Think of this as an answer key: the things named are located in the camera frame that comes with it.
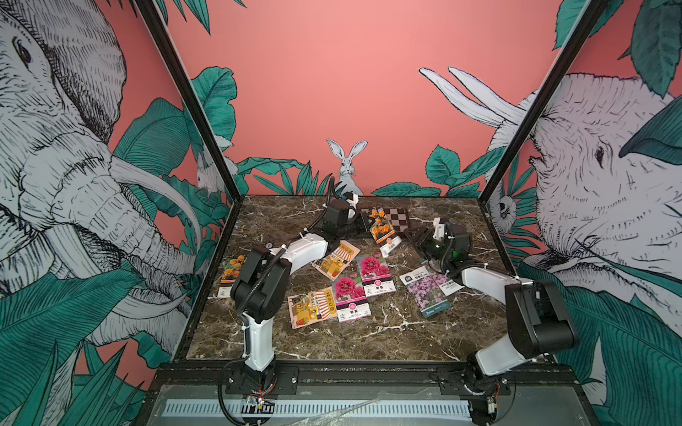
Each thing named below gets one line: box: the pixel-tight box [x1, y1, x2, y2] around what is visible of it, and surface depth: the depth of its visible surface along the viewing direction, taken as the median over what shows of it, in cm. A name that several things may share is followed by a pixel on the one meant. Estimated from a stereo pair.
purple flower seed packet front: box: [399, 266, 453, 318], surface depth 93 cm
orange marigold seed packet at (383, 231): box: [367, 207, 403, 259], surface depth 93 cm
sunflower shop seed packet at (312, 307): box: [287, 286, 338, 330], surface depth 90 cm
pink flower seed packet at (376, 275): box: [357, 253, 397, 298], surface depth 97 cm
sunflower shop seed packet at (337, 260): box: [311, 239, 361, 282], surface depth 101 cm
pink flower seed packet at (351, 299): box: [333, 276, 373, 324], surface depth 92 cm
